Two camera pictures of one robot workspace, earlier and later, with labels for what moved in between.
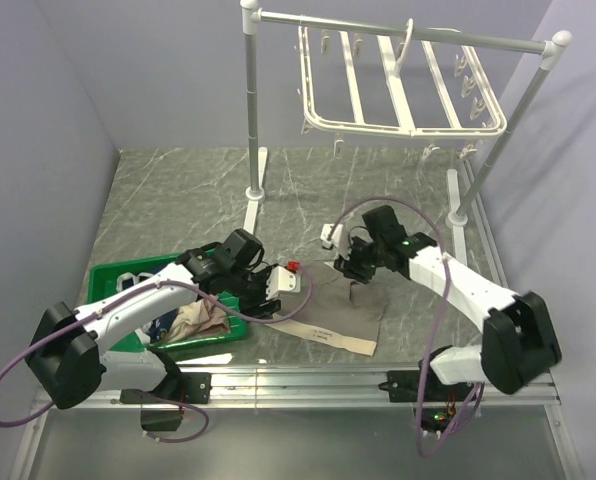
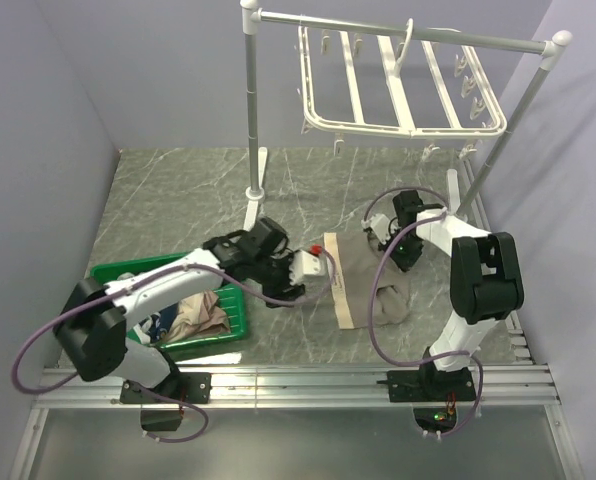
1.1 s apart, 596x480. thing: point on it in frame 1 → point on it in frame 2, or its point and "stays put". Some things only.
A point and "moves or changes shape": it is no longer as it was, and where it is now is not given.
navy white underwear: (152, 331) stays put
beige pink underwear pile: (201, 319) stays put
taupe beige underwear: (342, 311) moves or changes shape
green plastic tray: (102, 283) stays put
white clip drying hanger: (394, 85) stays put
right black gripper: (349, 266) → (405, 263)
